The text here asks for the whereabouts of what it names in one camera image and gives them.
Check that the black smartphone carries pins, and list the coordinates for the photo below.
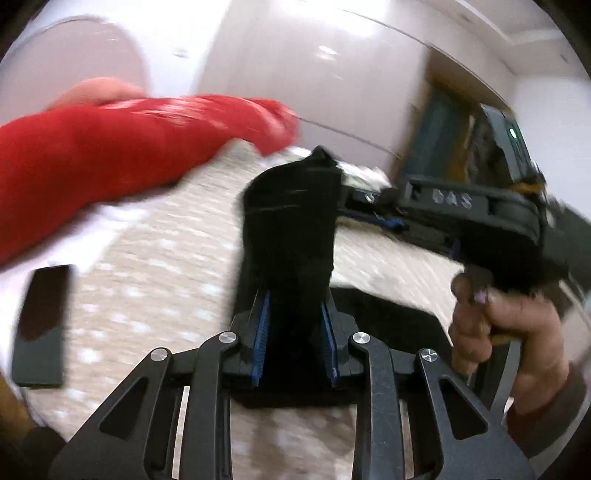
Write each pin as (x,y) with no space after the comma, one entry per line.
(41,323)

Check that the round pale headboard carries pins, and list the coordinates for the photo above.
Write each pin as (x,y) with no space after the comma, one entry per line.
(92,50)

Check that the dark teal door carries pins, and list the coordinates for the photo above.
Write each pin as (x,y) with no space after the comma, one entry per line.
(438,124)

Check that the black pants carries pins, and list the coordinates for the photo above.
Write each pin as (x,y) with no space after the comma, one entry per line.
(291,230)

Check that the pink pillow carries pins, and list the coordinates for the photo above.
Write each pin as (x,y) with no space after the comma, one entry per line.
(97,92)

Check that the glossy grey wardrobe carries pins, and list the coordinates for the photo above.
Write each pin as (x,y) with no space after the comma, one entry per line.
(323,83)

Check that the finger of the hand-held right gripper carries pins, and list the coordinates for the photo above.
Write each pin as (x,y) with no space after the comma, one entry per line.
(374,196)
(392,225)

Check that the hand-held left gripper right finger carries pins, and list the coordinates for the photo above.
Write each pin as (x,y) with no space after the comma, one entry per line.
(328,341)

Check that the person's right hand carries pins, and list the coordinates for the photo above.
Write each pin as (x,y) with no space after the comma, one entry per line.
(517,332)

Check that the white bed sheet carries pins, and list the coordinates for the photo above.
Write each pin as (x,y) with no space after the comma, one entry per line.
(111,219)

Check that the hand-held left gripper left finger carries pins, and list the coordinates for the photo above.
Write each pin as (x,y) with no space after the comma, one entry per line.
(263,332)

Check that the person's right forearm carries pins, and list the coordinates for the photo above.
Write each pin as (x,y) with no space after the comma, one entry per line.
(554,415)

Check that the beige dotted bedspread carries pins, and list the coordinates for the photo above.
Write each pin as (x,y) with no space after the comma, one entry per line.
(161,258)

